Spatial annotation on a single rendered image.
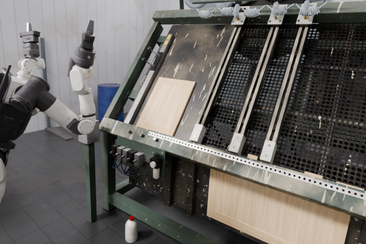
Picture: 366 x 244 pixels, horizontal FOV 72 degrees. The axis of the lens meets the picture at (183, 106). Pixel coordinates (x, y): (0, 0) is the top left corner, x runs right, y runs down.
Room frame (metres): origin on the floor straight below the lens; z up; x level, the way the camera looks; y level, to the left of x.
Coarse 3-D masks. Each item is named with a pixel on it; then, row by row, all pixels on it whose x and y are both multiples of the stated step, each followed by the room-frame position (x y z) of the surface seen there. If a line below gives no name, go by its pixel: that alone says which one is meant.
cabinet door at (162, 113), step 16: (160, 80) 2.20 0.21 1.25; (176, 80) 2.12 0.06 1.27; (160, 96) 2.08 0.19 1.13; (176, 96) 2.01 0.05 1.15; (144, 112) 2.04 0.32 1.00; (160, 112) 1.97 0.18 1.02; (176, 112) 1.90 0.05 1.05; (144, 128) 1.93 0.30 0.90; (160, 128) 1.87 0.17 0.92; (176, 128) 1.83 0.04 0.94
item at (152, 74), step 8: (168, 40) 2.45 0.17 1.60; (168, 48) 2.44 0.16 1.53; (160, 64) 2.34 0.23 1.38; (152, 72) 2.27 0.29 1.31; (152, 80) 2.26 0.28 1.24; (144, 88) 2.18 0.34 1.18; (144, 96) 2.17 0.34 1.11; (136, 104) 2.11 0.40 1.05; (136, 112) 2.08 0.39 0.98; (128, 120) 2.03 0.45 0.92
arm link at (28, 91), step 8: (32, 80) 1.12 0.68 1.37; (24, 88) 1.08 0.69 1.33; (32, 88) 1.09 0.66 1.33; (40, 88) 1.12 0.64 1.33; (24, 96) 1.05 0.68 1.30; (32, 96) 1.07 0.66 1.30; (40, 96) 1.10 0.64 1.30; (48, 96) 1.13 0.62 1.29; (32, 104) 1.07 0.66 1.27; (40, 104) 1.10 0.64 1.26; (48, 104) 1.12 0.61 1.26
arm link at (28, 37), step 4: (24, 32) 1.62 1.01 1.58; (28, 32) 1.62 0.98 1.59; (32, 32) 1.62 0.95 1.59; (36, 32) 1.63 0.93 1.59; (20, 36) 1.63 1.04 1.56; (24, 36) 1.62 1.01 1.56; (28, 36) 1.62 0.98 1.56; (32, 36) 1.61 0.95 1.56; (36, 36) 1.64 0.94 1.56; (24, 40) 1.61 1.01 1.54; (28, 40) 1.61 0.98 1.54; (32, 40) 1.61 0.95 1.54; (36, 40) 1.63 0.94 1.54; (24, 44) 1.59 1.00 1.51; (28, 44) 1.59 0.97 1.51; (32, 44) 1.60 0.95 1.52; (36, 44) 1.62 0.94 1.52; (24, 48) 1.58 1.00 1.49; (28, 48) 1.58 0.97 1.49; (32, 48) 1.59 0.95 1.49; (36, 48) 1.61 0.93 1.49
